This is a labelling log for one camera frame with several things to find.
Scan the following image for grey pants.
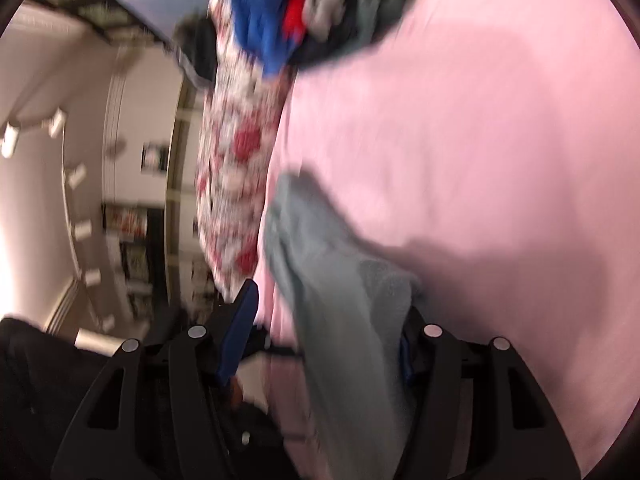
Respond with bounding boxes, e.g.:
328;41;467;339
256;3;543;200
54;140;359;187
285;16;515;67
264;172;423;479

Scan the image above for pink floral bed sheet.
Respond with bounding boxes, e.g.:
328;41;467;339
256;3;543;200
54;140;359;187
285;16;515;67
269;0;639;474

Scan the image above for red white floral pillow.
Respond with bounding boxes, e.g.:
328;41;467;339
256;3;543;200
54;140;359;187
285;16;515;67
195;0;295;301

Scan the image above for black garment on pillow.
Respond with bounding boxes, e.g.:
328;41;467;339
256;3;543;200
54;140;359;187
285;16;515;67
172;14;218;89

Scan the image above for red folded garment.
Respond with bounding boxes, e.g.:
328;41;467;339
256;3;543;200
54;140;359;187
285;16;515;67
281;0;306;44

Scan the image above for dark grey folded garment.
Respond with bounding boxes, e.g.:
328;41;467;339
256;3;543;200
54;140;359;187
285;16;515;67
288;0;412;70

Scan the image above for blue folded garment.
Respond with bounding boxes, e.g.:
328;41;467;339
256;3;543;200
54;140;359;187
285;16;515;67
231;0;296;76

